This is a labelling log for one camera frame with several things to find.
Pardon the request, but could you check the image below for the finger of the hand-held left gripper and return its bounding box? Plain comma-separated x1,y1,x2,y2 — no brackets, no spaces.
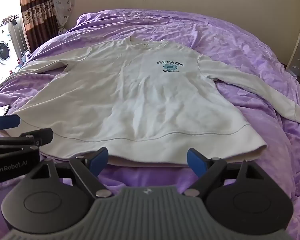
0,128,54,146
0,114,20,131

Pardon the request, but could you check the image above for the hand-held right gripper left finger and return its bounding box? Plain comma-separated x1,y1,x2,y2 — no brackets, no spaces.
30,147,114,198

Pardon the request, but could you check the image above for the purple floral blanket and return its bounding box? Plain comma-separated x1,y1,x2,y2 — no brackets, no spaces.
0,8,300,240

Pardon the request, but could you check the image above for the white printed sweatshirt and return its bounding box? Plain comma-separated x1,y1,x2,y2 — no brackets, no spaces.
6,36,300,167

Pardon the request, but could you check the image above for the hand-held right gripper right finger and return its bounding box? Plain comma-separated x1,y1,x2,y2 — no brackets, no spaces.
182,149,266,197

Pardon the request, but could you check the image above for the white washing machine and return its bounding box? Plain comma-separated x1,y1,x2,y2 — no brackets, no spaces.
0,14,28,73

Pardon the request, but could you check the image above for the brown patterned curtain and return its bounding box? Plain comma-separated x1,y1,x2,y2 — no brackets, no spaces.
17,0,62,53

